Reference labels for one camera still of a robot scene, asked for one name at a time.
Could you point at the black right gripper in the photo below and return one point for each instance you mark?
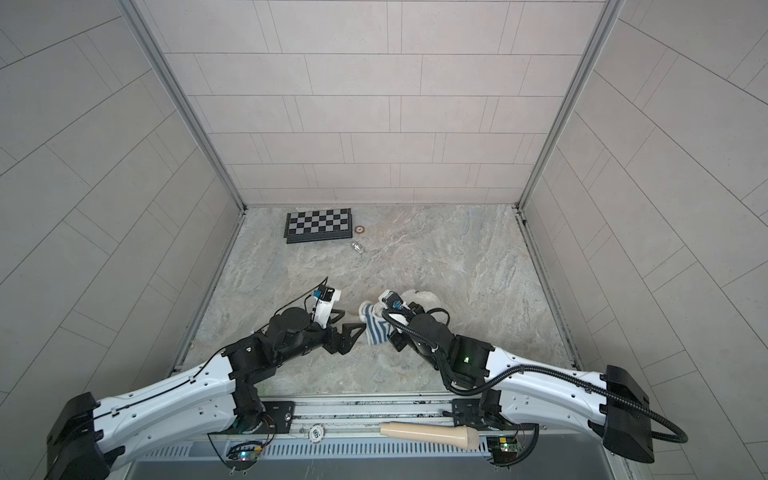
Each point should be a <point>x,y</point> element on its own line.
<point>395,339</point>

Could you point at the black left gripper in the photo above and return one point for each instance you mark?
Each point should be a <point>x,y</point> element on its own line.
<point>342,346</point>

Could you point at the blue white striped shirt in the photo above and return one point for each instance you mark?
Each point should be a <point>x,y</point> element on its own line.
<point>377,328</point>

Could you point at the white fluffy teddy bear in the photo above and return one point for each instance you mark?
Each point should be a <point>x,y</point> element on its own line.
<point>426,299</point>

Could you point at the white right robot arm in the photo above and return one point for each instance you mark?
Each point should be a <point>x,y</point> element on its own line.
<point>519,391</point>

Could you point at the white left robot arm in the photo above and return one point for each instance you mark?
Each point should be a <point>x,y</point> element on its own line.
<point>91,437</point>

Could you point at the folded black chess board box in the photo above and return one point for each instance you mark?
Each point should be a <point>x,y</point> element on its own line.
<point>318,225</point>

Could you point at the right green circuit board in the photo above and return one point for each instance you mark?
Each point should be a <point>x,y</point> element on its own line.
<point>504,451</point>

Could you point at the green circuit board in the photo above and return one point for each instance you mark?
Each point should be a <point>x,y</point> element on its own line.
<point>248,452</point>
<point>504,451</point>

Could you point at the left green circuit board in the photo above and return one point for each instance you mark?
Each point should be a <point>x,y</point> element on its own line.
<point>248,452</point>

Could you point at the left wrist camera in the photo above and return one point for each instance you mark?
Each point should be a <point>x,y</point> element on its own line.
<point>325,299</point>

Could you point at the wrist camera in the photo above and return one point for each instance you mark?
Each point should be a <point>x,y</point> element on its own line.
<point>392,303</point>
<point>325,299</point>

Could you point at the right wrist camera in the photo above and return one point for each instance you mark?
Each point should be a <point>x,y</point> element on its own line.
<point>392,303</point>

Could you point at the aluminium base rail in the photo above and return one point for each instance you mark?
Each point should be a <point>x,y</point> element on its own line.
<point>321,418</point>

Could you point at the beige wooden handle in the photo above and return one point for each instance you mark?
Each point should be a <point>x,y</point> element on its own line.
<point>462,437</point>

